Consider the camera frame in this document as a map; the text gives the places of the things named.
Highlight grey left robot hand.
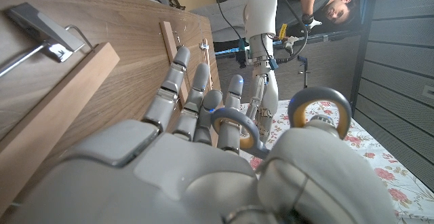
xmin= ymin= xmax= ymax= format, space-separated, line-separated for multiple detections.
xmin=245 ymin=71 xmax=281 ymax=143

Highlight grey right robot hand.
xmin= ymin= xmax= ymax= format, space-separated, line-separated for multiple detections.
xmin=9 ymin=45 xmax=397 ymax=224

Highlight black gloved person hand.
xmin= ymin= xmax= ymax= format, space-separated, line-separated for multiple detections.
xmin=300 ymin=13 xmax=323 ymax=31

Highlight grey orange handled scissors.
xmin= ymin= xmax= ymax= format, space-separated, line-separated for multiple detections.
xmin=210 ymin=86 xmax=353 ymax=160

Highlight bearded man in grey shirt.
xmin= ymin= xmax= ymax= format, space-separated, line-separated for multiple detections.
xmin=276 ymin=0 xmax=360 ymax=37

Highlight black clamp stand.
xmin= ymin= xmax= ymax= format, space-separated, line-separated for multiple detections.
xmin=297 ymin=54 xmax=312 ymax=90

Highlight white floor board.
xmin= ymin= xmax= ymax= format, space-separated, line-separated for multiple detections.
xmin=190 ymin=0 xmax=248 ymax=44

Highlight floral rose print curtain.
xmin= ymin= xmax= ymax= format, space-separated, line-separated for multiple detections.
xmin=237 ymin=100 xmax=434 ymax=224

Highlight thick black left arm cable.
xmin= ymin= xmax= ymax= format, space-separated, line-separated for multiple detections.
xmin=276 ymin=0 xmax=309 ymax=64

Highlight black partition frame post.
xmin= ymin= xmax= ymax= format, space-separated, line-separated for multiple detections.
xmin=349 ymin=0 xmax=379 ymax=115

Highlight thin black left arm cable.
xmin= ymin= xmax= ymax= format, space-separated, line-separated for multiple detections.
xmin=216 ymin=0 xmax=245 ymax=45

